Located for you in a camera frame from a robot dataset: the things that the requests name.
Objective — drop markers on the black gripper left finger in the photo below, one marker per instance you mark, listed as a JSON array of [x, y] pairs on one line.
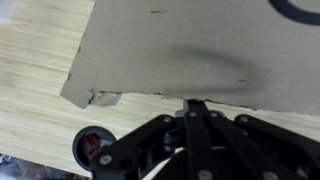
[[133, 156]]

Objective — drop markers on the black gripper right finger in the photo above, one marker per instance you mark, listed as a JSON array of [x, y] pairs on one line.
[[267, 151]]

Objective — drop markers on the brown cardboard box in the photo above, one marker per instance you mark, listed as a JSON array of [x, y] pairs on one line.
[[260, 54]]

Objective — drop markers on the snack bag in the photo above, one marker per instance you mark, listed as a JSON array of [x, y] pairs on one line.
[[12, 168]]

